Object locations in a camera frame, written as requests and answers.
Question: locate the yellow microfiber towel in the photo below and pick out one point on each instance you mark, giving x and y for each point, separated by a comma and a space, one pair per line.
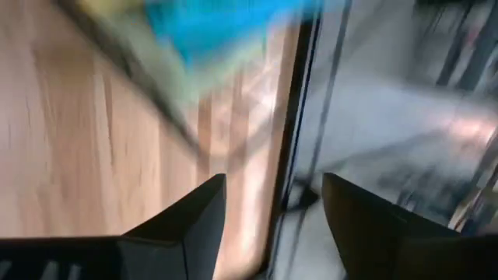
109, 4

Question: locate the black aluminium table frame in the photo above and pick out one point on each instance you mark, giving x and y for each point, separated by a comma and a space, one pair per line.
293, 116

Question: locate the teal microfiber towel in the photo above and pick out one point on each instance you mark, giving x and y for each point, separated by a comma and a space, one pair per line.
218, 27

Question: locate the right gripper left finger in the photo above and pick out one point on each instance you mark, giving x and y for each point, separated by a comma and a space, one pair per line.
186, 241

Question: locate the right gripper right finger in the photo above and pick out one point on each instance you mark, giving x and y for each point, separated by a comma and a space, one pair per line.
369, 241

